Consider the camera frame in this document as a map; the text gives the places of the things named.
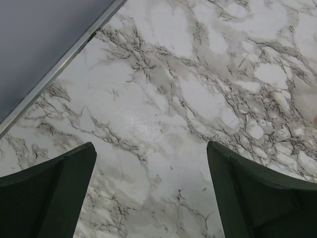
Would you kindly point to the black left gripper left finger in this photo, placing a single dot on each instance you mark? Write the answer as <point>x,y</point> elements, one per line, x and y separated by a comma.
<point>45,200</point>

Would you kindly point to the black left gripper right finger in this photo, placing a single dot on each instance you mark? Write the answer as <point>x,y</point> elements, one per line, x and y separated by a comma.
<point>257,202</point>

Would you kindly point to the aluminium table edge rail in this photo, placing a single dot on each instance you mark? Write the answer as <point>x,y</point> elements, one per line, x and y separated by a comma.
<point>38,39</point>

